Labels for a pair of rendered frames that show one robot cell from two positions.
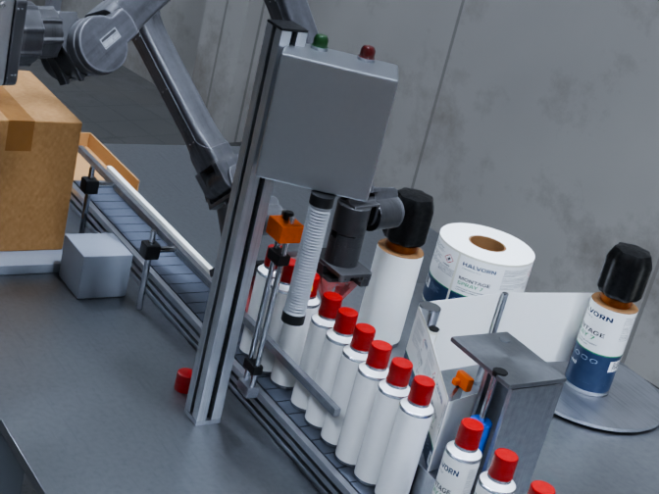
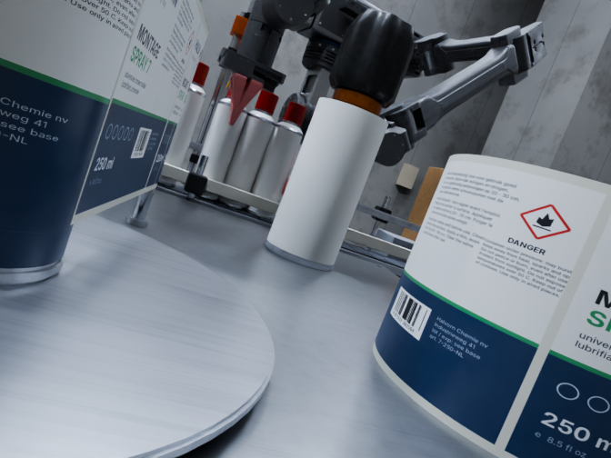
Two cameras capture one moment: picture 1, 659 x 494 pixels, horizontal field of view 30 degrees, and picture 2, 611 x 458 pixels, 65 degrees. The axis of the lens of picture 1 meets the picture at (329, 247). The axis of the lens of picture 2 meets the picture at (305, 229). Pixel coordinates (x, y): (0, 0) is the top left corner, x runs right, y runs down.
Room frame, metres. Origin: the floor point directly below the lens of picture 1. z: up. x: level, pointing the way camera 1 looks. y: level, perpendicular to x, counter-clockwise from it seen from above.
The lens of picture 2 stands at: (2.32, -0.68, 0.98)
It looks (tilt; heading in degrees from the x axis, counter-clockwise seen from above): 6 degrees down; 111
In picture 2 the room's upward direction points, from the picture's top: 21 degrees clockwise
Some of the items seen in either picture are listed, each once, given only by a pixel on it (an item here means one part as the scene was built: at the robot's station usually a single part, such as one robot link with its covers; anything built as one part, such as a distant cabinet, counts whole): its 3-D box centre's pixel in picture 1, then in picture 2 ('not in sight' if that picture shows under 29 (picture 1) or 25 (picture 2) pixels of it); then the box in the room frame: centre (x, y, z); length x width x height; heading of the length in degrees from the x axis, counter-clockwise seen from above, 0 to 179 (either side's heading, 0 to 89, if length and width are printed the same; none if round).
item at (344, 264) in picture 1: (343, 250); (256, 52); (1.89, -0.02, 1.13); 0.10 x 0.07 x 0.07; 38
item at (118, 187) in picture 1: (186, 257); (375, 213); (2.09, 0.25, 0.96); 1.07 x 0.01 x 0.01; 37
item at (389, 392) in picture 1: (385, 420); not in sight; (1.62, -0.15, 0.98); 0.05 x 0.05 x 0.20
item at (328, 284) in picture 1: (329, 285); (248, 99); (1.90, -0.02, 1.05); 0.07 x 0.07 x 0.09; 38
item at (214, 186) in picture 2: (216, 279); (380, 245); (2.13, 0.19, 0.91); 1.07 x 0.01 x 0.02; 37
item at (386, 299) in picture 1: (395, 267); (342, 142); (2.11, -0.13, 1.03); 0.09 x 0.09 x 0.30
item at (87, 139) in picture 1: (61, 163); not in sight; (2.67, 0.65, 0.85); 0.30 x 0.26 x 0.04; 37
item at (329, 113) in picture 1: (327, 120); not in sight; (1.74, 0.05, 1.38); 0.17 x 0.10 x 0.19; 93
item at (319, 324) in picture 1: (319, 351); (179, 123); (1.79, -0.02, 0.98); 0.05 x 0.05 x 0.20
